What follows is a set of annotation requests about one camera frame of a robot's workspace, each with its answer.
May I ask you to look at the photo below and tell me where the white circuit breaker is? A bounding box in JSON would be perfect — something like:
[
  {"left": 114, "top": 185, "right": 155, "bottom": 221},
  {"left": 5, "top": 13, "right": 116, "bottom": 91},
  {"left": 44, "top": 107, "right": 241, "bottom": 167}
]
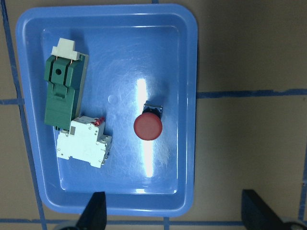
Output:
[{"left": 56, "top": 116, "right": 112, "bottom": 168}]

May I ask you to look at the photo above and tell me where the blue plastic tray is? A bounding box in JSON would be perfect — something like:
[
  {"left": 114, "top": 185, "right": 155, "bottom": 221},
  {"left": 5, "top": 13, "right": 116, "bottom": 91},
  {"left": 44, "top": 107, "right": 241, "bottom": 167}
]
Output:
[{"left": 16, "top": 4, "right": 198, "bottom": 217}]

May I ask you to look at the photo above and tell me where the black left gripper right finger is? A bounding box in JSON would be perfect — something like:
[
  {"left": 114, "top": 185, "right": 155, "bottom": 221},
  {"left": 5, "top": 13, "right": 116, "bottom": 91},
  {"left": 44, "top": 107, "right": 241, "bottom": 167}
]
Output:
[{"left": 241, "top": 189, "right": 288, "bottom": 230}]

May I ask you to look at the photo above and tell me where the red emergency stop button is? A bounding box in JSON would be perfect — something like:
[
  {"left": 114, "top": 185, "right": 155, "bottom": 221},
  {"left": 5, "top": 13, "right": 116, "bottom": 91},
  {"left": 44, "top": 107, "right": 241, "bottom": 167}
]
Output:
[{"left": 133, "top": 101, "right": 163, "bottom": 141}]

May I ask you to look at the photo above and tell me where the green terminal block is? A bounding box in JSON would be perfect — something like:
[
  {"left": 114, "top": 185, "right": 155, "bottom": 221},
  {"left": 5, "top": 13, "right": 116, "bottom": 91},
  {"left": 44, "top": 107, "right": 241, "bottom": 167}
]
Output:
[{"left": 44, "top": 38, "right": 89, "bottom": 131}]

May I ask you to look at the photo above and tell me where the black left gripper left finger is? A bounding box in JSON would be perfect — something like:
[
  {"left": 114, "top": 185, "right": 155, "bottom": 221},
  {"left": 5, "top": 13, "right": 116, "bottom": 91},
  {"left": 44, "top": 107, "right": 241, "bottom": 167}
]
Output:
[{"left": 76, "top": 192, "right": 107, "bottom": 230}]

